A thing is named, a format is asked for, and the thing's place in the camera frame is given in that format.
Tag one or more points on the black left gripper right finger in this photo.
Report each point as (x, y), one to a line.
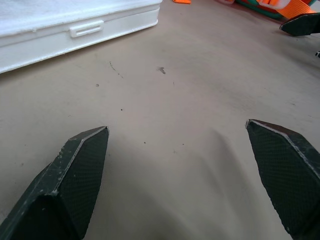
(287, 175)

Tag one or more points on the orange and green items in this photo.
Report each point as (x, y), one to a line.
(275, 7)

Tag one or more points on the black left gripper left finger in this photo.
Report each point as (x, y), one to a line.
(62, 190)

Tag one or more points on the white plastic storage box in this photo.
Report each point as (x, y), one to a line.
(62, 27)

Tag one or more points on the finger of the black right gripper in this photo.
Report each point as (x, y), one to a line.
(301, 25)

